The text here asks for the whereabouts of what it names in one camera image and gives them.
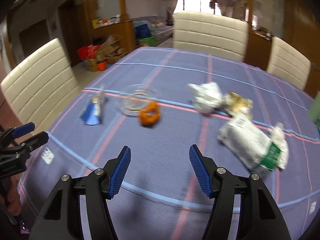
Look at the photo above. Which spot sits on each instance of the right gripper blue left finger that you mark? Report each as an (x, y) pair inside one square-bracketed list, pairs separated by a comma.
[(60, 216)]

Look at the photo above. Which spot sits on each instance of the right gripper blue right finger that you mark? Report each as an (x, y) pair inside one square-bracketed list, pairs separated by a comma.
[(260, 217)]

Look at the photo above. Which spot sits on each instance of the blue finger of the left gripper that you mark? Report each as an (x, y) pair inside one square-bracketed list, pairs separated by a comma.
[(23, 130), (36, 141)]

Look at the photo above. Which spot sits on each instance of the blue small carton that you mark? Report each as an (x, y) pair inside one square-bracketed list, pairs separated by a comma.
[(92, 113)]

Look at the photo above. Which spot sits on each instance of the green white milk carton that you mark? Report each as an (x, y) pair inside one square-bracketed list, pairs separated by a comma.
[(253, 147)]

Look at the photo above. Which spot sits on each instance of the white tissue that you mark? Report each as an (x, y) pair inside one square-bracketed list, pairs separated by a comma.
[(277, 136), (206, 97)]

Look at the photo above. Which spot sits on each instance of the clear round plastic lid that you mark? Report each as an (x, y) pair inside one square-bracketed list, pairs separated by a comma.
[(135, 98)]

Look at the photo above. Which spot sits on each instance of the gold wrapper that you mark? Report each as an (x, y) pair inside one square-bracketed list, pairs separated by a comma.
[(234, 104)]

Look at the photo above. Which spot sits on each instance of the orange peel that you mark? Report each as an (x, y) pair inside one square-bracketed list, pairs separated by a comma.
[(150, 115)]

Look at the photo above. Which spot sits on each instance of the person's left hand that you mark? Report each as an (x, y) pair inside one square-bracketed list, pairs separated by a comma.
[(14, 206)]

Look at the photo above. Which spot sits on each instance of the white sticker on tablecloth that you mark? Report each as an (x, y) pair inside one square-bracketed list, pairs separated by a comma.
[(48, 156)]

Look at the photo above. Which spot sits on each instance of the cream chair left side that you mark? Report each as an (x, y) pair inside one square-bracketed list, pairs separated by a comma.
[(41, 86)]

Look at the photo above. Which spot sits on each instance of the cream chair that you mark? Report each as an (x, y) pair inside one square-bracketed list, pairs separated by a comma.
[(288, 63), (41, 86), (212, 34)]

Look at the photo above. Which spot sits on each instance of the red bag on floor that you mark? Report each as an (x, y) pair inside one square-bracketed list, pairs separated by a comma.
[(87, 52)]

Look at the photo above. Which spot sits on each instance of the cardboard boxes pile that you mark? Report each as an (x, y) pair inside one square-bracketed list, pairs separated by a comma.
[(110, 52)]

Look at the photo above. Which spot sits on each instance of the green cylindrical canister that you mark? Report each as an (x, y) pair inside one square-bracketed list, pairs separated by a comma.
[(314, 111)]

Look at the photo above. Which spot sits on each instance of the blue plaid tablecloth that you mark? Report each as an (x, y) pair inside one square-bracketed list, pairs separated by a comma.
[(160, 197)]

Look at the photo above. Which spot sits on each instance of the wooden partition cabinet left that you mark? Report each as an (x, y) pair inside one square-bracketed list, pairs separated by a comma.
[(109, 17)]

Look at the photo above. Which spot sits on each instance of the wooden partition cabinet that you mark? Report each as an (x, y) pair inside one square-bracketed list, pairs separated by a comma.
[(258, 47), (109, 17)]

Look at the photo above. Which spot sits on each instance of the green colourful bag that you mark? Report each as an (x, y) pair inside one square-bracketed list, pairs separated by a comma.
[(148, 42)]

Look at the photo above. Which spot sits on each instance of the grey sofa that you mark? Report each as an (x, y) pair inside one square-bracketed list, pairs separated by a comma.
[(149, 26)]

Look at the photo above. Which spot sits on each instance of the cream chair far right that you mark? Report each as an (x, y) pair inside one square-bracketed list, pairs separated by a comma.
[(288, 63)]

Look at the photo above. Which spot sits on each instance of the wooden partition cabinet right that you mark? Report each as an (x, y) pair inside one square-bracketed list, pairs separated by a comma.
[(258, 47)]

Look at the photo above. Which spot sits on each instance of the cream chair far centre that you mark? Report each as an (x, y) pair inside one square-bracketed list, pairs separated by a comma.
[(212, 34)]

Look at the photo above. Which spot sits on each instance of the window with curtains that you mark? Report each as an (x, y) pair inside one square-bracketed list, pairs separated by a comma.
[(204, 6)]

